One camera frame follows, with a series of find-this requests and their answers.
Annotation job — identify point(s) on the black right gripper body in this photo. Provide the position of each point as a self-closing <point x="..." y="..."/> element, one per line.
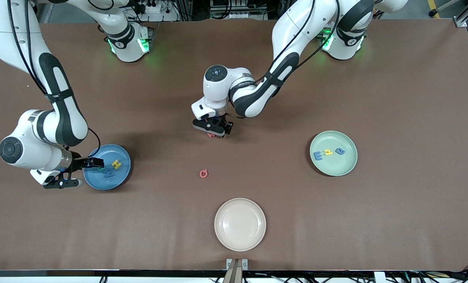
<point x="78" y="162"/>

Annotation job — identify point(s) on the blue foam uppercase W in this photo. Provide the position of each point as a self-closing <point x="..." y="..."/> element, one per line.
<point x="109" y="173"/>

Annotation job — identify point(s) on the yellow foam uppercase H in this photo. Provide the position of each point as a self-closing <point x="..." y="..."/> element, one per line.
<point x="116" y="164"/>

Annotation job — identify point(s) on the red foam letter Q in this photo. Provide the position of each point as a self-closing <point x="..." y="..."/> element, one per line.
<point x="200" y="173"/>

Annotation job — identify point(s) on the blue foam letter m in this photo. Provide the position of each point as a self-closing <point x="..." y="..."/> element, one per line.
<point x="317" y="155"/>

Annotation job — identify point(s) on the yellow foam lowercase h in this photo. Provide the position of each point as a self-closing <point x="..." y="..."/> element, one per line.
<point x="328" y="152"/>

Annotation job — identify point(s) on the blue foam letter a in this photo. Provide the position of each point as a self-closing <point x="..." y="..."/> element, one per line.
<point x="337" y="151"/>

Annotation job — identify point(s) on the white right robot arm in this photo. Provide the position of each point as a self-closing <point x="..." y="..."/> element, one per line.
<point x="41" y="129"/>

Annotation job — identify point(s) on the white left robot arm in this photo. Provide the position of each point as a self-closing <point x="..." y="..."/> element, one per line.
<point x="296" y="27"/>

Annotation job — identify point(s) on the blue plate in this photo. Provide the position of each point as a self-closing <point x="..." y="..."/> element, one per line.
<point x="118" y="179"/>

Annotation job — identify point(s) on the cream plate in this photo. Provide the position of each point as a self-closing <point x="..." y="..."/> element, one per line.
<point x="239" y="224"/>

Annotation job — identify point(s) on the green plate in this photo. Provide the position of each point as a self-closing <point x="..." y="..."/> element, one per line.
<point x="333" y="167"/>

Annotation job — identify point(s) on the brown table mat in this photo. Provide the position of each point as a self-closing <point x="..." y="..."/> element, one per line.
<point x="61" y="236"/>

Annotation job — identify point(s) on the white vented device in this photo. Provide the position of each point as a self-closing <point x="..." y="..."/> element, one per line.
<point x="234" y="13"/>

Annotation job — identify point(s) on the white power strip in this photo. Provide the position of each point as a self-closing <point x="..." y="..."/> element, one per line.
<point x="155" y="15"/>

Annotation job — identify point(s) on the orange objects pile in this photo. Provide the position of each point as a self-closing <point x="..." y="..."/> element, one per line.
<point x="298" y="11"/>

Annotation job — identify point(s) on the metal mount bracket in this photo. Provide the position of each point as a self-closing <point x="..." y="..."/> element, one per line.
<point x="237" y="271"/>

